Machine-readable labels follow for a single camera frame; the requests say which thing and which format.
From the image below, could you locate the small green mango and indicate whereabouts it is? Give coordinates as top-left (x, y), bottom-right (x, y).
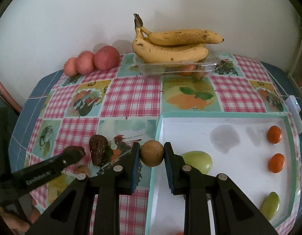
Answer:
top-left (261, 192), bottom-right (280, 221)

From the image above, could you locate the large red apple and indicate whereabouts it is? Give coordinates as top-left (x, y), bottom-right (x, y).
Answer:
top-left (94, 45), bottom-right (120, 71)

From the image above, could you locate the clear plastic container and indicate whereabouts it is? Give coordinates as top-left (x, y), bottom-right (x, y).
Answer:
top-left (134, 54), bottom-right (221, 77)

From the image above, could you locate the pink chair backrest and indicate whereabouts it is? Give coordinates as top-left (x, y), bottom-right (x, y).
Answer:
top-left (0, 75), bottom-right (23, 114)

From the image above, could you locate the elongated dark passion fruit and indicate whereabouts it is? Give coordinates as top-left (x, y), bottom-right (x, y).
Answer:
top-left (89, 135), bottom-right (109, 166)

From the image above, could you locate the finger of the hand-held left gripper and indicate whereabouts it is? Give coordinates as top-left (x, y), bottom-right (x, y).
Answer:
top-left (0, 149), bottom-right (86, 196)

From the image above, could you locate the checked printed tablecloth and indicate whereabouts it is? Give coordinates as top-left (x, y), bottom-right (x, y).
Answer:
top-left (24, 52), bottom-right (302, 235)

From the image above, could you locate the white tray with teal rim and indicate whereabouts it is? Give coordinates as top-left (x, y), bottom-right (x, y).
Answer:
top-left (145, 111), bottom-right (300, 235)

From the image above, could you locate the person's left hand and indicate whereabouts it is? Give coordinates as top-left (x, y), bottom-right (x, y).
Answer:
top-left (0, 198), bottom-right (42, 235)

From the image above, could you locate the large green mango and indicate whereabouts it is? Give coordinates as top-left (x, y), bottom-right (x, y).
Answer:
top-left (182, 151), bottom-right (213, 175)

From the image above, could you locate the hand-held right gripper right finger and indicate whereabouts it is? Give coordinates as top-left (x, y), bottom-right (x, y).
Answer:
top-left (164, 142), bottom-right (280, 235)

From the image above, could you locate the white plastic device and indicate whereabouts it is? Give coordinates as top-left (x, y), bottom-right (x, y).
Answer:
top-left (285, 95), bottom-right (302, 131)

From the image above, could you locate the small red apple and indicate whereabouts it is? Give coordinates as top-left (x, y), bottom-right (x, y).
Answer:
top-left (63, 57), bottom-right (79, 77)

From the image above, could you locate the round dark passion fruit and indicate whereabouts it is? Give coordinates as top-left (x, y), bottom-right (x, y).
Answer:
top-left (64, 146), bottom-right (86, 158)

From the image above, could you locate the small tan fruit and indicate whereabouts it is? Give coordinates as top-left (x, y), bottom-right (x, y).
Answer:
top-left (76, 165), bottom-right (90, 177)

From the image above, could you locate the yellow spotted banana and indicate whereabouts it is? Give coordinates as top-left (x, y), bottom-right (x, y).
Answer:
top-left (132, 27), bottom-right (209, 63)
top-left (134, 13), bottom-right (225, 46)

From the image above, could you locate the round brown fruit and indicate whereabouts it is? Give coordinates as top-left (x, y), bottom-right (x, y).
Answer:
top-left (140, 140), bottom-right (165, 167)

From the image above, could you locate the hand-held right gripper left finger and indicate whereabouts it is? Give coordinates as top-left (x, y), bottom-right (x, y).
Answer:
top-left (25, 142), bottom-right (142, 235)

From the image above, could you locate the medium red apple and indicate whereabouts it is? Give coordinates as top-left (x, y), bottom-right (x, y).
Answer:
top-left (76, 51), bottom-right (96, 75)

